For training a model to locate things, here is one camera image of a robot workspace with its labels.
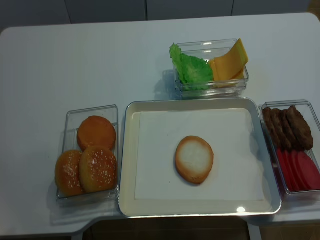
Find white paper tray liner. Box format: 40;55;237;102
135;108;264;201

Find front yellow cheese slices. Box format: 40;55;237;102
208;56;245;83

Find bottom bun cut side up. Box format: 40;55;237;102
174;135;214;185

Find clear lettuce and cheese container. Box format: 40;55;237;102
173;39;249;98

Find clear plastic bun container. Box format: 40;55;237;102
56;104;120;204

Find sesame bun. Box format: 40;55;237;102
54;150;84;197
79;145;118;193

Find clear patty and tomato container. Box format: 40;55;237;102
259;100;320;199

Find metal serving tray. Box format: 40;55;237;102
119;97;282;218

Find left sesame top bun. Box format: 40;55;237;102
54;150;84;197

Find green lettuce leaf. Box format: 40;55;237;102
169;43;214;84

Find red tomato slices stack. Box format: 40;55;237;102
276;148;320;193

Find plain orange bun half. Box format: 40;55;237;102
77;115;117;151

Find brown meat patties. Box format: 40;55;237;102
262;105;314;152

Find right sesame top bun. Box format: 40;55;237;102
79;145;118;193

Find back orange cheese slice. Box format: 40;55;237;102
223;38;249;65

